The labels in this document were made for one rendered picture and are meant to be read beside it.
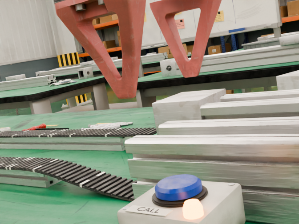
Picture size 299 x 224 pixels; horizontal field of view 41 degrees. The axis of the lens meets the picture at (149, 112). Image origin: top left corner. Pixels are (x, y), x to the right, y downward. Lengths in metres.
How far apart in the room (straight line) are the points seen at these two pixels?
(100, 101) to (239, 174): 3.12
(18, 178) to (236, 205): 0.44
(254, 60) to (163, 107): 1.49
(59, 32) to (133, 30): 8.57
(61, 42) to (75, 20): 8.53
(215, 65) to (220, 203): 1.88
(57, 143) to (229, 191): 0.62
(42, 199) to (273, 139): 0.35
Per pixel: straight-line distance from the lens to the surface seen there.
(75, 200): 0.57
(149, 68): 4.72
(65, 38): 8.59
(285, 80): 0.78
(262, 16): 3.43
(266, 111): 0.59
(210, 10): 0.36
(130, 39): 0.27
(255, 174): 0.40
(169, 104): 0.66
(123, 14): 0.26
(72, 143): 0.88
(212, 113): 0.62
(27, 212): 0.58
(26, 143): 1.00
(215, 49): 11.04
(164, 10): 0.38
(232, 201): 0.35
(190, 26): 3.69
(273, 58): 2.09
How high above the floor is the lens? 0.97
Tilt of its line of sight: 9 degrees down
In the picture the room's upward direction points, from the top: 10 degrees counter-clockwise
